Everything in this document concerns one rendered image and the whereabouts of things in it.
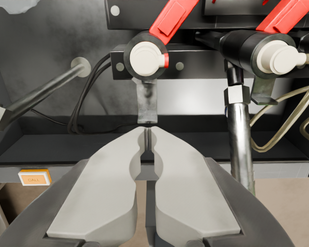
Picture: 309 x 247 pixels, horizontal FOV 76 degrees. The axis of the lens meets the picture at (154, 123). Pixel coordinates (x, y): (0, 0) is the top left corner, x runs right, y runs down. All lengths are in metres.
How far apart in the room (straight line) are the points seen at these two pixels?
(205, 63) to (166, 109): 0.20
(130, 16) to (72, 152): 0.30
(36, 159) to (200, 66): 0.35
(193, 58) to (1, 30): 0.37
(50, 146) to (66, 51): 0.20
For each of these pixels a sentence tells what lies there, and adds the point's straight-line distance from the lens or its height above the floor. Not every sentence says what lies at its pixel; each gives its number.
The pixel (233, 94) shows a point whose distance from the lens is 0.19.
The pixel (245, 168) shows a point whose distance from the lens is 0.18.
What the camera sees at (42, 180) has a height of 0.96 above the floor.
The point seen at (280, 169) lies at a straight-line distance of 0.46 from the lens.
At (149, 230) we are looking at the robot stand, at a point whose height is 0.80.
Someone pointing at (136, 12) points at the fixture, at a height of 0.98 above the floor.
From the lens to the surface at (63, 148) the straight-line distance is 0.47.
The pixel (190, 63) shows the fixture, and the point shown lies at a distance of 0.27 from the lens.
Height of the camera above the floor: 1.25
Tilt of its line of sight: 63 degrees down
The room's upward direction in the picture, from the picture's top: 178 degrees clockwise
